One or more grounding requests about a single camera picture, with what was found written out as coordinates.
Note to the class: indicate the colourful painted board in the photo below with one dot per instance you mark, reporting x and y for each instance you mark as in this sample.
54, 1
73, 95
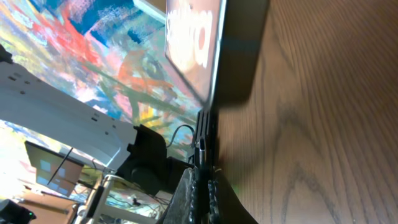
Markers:
108, 55

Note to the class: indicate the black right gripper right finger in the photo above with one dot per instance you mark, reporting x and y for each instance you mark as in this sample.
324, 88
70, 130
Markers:
225, 206

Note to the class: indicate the white metal frame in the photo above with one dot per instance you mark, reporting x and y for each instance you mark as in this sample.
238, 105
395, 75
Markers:
115, 200

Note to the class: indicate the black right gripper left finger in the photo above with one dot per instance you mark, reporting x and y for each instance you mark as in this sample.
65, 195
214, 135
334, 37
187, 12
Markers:
179, 209

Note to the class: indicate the brown box with squares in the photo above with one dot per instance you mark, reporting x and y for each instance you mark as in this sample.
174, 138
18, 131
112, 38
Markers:
52, 170

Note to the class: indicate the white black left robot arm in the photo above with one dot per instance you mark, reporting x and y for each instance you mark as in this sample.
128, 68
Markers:
135, 153

